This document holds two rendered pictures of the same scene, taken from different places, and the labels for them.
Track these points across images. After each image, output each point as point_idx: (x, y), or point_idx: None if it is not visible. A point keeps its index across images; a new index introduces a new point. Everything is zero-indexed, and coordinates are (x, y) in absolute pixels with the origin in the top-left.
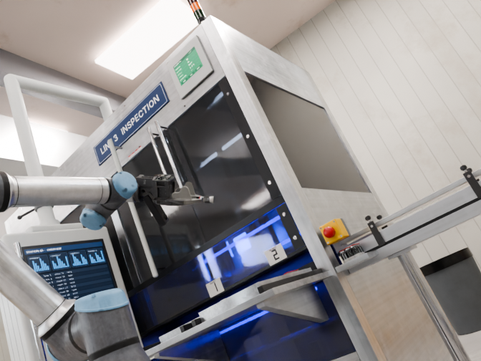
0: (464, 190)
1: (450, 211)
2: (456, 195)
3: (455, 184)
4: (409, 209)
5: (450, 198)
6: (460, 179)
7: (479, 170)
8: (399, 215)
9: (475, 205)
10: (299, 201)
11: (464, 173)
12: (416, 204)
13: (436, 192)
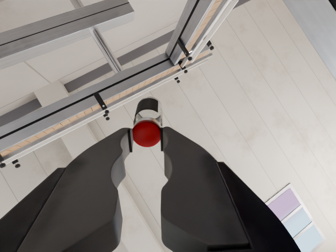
0: (186, 42)
1: (186, 24)
2: (188, 38)
3: (195, 44)
4: (213, 15)
5: (189, 35)
6: (194, 48)
7: (189, 55)
8: (218, 6)
9: (179, 32)
10: (290, 8)
11: (187, 55)
12: (210, 22)
13: (202, 36)
